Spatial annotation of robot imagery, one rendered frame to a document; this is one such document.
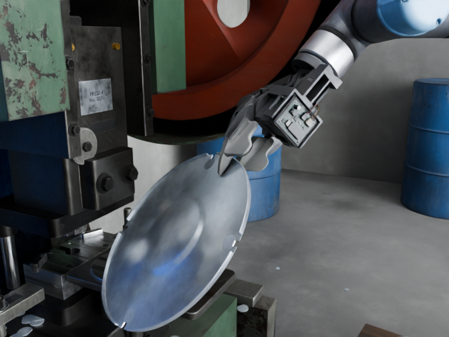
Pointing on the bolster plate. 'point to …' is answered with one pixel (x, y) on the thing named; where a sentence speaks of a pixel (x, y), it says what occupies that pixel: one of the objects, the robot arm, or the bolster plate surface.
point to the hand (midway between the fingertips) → (224, 168)
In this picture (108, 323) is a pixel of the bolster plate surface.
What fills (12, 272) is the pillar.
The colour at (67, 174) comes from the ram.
